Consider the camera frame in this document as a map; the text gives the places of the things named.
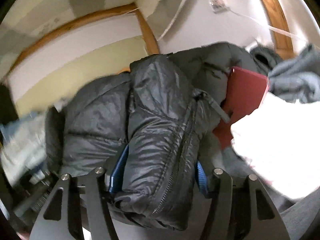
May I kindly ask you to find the wooden bed frame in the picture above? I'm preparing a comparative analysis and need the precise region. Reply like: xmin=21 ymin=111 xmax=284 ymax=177
xmin=4 ymin=0 xmax=295 ymax=78

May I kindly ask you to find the black fleece garment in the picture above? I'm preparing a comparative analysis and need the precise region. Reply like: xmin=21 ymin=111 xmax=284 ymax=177
xmin=168 ymin=42 xmax=283 ymax=104

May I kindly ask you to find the red book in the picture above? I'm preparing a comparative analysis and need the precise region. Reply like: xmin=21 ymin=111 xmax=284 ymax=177
xmin=213 ymin=67 xmax=269 ymax=150

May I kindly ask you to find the black puffer down jacket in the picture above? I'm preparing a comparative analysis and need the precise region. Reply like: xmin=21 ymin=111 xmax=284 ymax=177
xmin=45 ymin=54 xmax=227 ymax=230

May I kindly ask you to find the grey sweatshirt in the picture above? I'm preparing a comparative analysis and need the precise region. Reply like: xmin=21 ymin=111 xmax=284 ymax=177
xmin=268 ymin=44 xmax=319 ymax=103

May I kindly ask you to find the light blue duvet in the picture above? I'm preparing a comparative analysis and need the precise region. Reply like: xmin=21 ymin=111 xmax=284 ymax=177
xmin=1 ymin=113 xmax=47 ymax=186

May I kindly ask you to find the white pillow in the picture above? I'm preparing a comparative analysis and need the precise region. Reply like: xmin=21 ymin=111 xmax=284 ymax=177
xmin=231 ymin=93 xmax=319 ymax=199

